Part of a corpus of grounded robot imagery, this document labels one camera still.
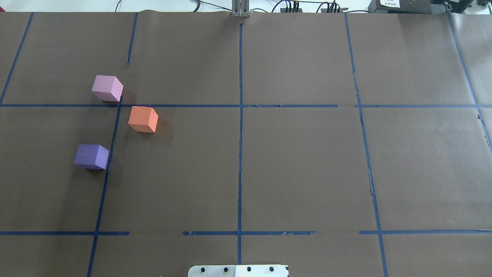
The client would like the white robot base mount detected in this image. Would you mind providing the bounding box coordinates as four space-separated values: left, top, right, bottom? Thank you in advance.
188 264 289 277

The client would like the pink foam cube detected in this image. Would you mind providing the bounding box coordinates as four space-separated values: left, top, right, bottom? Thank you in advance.
91 75 124 102

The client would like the orange foam cube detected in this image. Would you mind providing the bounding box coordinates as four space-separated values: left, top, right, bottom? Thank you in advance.
128 106 159 133

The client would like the purple foam cube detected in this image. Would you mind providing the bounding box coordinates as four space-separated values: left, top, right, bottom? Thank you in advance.
74 144 109 170

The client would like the black box with label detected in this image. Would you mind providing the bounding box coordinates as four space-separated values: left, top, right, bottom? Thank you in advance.
367 0 473 14

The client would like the aluminium profile post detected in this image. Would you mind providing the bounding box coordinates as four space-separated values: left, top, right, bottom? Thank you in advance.
231 0 251 18

